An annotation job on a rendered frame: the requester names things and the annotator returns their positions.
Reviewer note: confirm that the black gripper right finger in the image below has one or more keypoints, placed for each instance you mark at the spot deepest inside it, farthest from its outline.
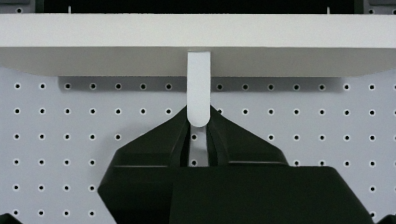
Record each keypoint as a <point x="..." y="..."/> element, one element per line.
<point x="229" y="144"/>

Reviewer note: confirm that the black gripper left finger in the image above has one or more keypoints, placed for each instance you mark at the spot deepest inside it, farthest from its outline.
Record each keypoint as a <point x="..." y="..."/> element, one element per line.
<point x="168" y="143"/>

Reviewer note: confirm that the grey perforated base plate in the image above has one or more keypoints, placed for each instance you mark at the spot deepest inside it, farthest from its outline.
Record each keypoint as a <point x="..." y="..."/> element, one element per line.
<point x="58" y="134"/>

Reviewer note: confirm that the grey lab imager with drawer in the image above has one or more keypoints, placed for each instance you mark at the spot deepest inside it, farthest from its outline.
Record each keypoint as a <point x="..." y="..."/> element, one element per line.
<point x="201" y="38"/>

